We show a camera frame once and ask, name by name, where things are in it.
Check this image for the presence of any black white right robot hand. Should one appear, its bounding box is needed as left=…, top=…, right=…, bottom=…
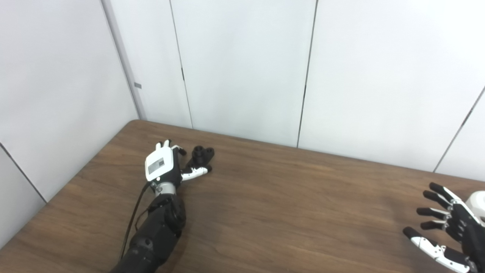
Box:
left=402, top=182, right=485, bottom=273

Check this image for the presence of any round white plastic piece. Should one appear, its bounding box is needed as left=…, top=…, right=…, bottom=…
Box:
left=465, top=191, right=485, bottom=223

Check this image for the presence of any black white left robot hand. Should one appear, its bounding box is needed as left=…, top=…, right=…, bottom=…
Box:
left=145, top=140, right=209, bottom=187

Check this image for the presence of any black flanged holder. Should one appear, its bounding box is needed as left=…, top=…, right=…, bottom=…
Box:
left=185, top=146, right=215, bottom=173

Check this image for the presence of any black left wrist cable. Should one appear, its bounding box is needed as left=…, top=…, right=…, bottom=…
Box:
left=119, top=182, right=153, bottom=260

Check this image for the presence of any grey wall corner post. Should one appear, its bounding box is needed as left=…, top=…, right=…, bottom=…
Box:
left=100, top=0, right=147, bottom=121

